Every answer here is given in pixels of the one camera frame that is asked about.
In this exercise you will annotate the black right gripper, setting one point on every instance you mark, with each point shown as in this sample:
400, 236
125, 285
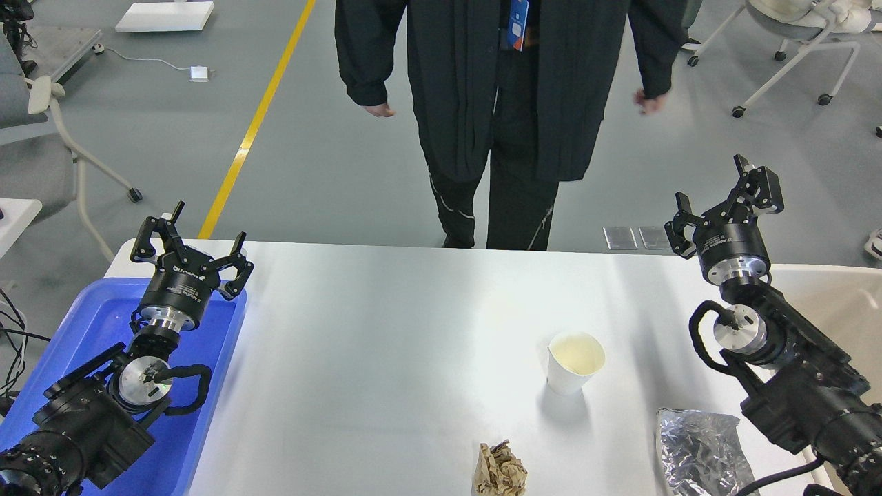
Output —
735, 248

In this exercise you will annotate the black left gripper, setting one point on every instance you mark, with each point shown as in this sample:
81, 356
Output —
180, 289

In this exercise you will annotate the white paper cup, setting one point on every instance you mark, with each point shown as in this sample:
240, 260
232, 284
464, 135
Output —
573, 360

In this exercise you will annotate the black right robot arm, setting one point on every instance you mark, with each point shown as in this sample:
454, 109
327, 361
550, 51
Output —
802, 391

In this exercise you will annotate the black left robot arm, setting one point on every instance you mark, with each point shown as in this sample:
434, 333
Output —
95, 423

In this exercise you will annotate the metal floor plate right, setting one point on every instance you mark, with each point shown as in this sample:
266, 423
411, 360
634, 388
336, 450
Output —
654, 238

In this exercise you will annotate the beige plastic bin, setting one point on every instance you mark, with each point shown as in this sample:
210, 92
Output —
845, 303

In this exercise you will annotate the black white sneaker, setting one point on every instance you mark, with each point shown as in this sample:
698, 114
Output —
873, 245

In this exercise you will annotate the white side table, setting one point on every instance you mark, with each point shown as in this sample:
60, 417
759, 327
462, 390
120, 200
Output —
17, 216

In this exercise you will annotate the white power adapter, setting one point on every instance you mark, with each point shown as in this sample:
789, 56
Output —
199, 73

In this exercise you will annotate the grey office chair left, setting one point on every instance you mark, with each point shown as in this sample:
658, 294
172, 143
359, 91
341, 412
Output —
40, 159

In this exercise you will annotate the person in black clothes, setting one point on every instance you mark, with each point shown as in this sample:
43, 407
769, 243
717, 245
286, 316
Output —
513, 89

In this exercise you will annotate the white flat board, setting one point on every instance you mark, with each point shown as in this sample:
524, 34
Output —
165, 16

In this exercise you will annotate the crumpled silver foil bag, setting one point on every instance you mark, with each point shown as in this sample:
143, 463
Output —
699, 453

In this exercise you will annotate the grey floor platform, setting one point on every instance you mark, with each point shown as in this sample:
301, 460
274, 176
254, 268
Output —
61, 50

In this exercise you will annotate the crumpled brown paper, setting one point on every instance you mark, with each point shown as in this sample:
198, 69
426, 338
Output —
498, 471

